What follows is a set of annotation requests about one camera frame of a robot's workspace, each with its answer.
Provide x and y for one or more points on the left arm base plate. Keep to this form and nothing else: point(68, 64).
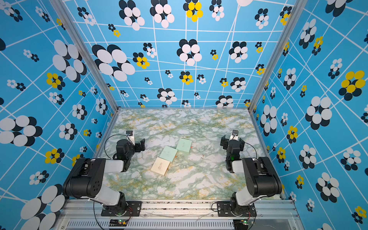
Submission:
point(125, 209)

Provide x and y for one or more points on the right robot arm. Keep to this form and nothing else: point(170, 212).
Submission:
point(260, 176)

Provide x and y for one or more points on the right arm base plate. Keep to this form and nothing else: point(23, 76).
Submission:
point(231, 209)

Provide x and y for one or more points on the aluminium front rail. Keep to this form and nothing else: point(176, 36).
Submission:
point(180, 215)

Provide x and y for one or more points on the circuit board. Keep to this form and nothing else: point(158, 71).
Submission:
point(242, 224)
point(118, 222)

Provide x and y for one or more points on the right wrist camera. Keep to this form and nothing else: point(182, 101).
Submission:
point(235, 134)

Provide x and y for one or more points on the right circuit board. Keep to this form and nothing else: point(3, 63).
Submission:
point(242, 224)

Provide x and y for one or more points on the left circuit board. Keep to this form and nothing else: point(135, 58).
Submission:
point(118, 222)

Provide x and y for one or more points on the beige drawer jewelry box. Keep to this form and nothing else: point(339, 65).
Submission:
point(160, 166)

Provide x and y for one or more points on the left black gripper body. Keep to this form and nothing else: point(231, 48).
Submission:
point(137, 148)

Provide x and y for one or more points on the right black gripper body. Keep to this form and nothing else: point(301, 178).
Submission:
point(226, 143)

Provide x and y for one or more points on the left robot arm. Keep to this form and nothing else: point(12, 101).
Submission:
point(85, 181)

